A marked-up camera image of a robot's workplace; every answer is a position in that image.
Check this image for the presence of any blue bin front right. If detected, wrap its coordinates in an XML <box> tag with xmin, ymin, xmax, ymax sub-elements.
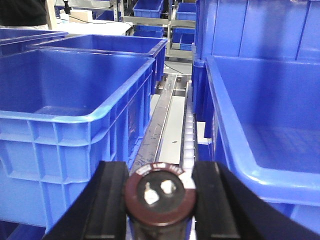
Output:
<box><xmin>205</xmin><ymin>56</ymin><xmax>320</xmax><ymax>233</ymax></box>

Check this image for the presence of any person in black shirt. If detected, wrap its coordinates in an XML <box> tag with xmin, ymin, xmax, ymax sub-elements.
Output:
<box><xmin>0</xmin><ymin>0</ymin><xmax>48</xmax><ymax>28</ymax></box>

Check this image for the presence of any distant blue bin right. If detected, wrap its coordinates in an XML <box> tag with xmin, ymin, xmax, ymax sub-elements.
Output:
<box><xmin>176</xmin><ymin>2</ymin><xmax>196</xmax><ymax>21</ymax></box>

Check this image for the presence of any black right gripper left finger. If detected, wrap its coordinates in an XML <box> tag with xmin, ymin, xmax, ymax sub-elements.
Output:
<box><xmin>43</xmin><ymin>161</ymin><xmax>129</xmax><ymax>240</ymax></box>

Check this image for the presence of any brown cylindrical capacitor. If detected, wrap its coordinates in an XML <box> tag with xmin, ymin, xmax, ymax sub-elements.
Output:
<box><xmin>124</xmin><ymin>162</ymin><xmax>197</xmax><ymax>240</ymax></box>

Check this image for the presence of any blue bin front left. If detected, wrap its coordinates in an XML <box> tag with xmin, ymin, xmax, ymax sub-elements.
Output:
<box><xmin>0</xmin><ymin>49</ymin><xmax>155</xmax><ymax>229</ymax></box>

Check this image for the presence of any white roller track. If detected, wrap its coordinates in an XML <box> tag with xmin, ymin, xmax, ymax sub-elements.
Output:
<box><xmin>179</xmin><ymin>81</ymin><xmax>198</xmax><ymax>240</ymax></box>

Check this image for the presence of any distant blue bin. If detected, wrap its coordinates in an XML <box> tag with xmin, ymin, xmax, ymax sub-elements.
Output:
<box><xmin>133</xmin><ymin>0</ymin><xmax>164</xmax><ymax>19</ymax></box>
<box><xmin>176</xmin><ymin>2</ymin><xmax>196</xmax><ymax>21</ymax></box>

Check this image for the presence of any blue bin far left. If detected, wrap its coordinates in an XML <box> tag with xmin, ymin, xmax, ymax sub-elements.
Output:
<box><xmin>0</xmin><ymin>28</ymin><xmax>69</xmax><ymax>57</ymax></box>

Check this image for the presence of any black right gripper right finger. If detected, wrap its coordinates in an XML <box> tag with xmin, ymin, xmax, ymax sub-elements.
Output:
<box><xmin>192</xmin><ymin>161</ymin><xmax>320</xmax><ymax>240</ymax></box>

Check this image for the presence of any tall blue bin stack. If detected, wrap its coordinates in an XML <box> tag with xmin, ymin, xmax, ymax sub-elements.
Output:
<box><xmin>192</xmin><ymin>0</ymin><xmax>320</xmax><ymax>122</ymax></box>

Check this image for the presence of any blue bin behind left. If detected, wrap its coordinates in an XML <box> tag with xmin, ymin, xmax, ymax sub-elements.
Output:
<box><xmin>26</xmin><ymin>34</ymin><xmax>168</xmax><ymax>95</ymax></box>

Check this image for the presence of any steel shelf rail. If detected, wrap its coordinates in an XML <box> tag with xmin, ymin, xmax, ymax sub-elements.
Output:
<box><xmin>129</xmin><ymin>73</ymin><xmax>191</xmax><ymax>176</ymax></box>

